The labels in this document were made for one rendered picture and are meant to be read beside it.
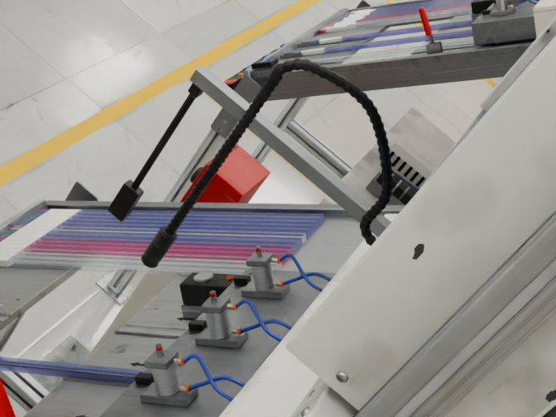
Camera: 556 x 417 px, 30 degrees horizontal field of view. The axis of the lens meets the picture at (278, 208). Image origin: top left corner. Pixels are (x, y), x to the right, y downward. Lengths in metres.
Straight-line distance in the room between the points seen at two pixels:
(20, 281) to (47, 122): 1.68
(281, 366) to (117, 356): 0.31
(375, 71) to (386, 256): 1.58
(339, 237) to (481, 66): 0.84
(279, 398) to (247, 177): 1.12
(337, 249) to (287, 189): 2.11
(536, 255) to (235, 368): 0.46
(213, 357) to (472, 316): 0.44
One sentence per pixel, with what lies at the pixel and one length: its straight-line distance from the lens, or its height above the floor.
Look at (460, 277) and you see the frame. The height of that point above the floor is 1.53.
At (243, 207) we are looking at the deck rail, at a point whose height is 0.98.
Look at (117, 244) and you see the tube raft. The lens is 1.53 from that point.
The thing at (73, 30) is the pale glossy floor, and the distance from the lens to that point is 3.61.
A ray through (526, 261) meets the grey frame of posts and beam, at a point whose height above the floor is 1.58.
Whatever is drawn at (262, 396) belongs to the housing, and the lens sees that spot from 0.93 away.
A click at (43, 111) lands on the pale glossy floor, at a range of 3.20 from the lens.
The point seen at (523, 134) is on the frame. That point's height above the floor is 1.63.
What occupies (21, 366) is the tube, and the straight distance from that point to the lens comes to 1.25.
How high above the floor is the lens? 1.87
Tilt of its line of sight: 33 degrees down
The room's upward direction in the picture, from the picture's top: 37 degrees clockwise
